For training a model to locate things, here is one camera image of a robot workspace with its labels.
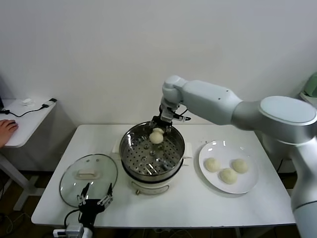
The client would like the small silver black device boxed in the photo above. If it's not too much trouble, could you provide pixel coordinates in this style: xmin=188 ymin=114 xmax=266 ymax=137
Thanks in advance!
xmin=41 ymin=98 xmax=57 ymax=109

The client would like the white shelf table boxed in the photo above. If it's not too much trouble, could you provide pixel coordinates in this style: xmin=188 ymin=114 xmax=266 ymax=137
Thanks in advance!
xmin=298 ymin=91 xmax=317 ymax=104

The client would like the white steamed baozi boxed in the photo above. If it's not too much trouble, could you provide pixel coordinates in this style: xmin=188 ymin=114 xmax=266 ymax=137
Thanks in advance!
xmin=219 ymin=168 xmax=238 ymax=185
xmin=231 ymin=158 xmax=249 ymax=174
xmin=204 ymin=157 xmax=221 ymax=173
xmin=148 ymin=127 xmax=164 ymax=145

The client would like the steel steamer basket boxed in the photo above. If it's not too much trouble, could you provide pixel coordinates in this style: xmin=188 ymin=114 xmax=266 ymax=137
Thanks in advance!
xmin=112 ymin=121 xmax=194 ymax=178

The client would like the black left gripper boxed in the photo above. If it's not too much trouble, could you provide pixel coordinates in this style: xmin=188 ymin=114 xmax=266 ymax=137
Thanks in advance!
xmin=76 ymin=182 xmax=114 ymax=224

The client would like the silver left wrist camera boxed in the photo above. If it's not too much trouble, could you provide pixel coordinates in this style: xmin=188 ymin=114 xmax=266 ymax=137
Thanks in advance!
xmin=53 ymin=217 xmax=85 ymax=236

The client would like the round glass pot lid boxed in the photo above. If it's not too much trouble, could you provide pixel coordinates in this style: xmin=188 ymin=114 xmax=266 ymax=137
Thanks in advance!
xmin=58 ymin=153 xmax=119 ymax=208

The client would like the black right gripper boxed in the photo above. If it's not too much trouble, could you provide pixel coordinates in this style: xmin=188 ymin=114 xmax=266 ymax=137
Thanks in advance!
xmin=149 ymin=115 xmax=174 ymax=135

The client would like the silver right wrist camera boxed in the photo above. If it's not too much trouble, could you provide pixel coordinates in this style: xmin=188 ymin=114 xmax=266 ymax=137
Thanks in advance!
xmin=159 ymin=106 xmax=191 ymax=123

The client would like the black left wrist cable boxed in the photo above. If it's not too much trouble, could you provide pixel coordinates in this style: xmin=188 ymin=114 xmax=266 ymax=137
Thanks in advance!
xmin=64 ymin=209 xmax=81 ymax=228

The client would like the white round plate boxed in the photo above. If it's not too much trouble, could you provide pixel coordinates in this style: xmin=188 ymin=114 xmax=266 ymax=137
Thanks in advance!
xmin=198 ymin=140 xmax=260 ymax=195

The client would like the pale green appliance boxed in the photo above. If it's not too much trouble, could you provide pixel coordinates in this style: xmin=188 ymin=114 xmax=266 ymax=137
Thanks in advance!
xmin=303 ymin=71 xmax=317 ymax=97

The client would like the bare person hand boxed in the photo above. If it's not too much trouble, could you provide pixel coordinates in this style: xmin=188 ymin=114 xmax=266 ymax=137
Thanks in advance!
xmin=0 ymin=119 xmax=19 ymax=147

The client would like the thin black desk cable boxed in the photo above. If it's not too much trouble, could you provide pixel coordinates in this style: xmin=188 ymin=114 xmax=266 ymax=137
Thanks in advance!
xmin=0 ymin=105 xmax=49 ymax=118

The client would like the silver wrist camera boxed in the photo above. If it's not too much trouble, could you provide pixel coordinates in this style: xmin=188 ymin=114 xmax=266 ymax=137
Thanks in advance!
xmin=53 ymin=217 xmax=85 ymax=236
xmin=159 ymin=106 xmax=191 ymax=123

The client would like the white side desk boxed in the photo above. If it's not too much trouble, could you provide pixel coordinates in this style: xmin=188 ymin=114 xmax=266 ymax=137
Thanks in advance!
xmin=0 ymin=98 xmax=57 ymax=211

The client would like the white electric cooker base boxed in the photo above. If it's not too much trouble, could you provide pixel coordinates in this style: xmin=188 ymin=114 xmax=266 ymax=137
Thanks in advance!
xmin=121 ymin=148 xmax=192 ymax=196

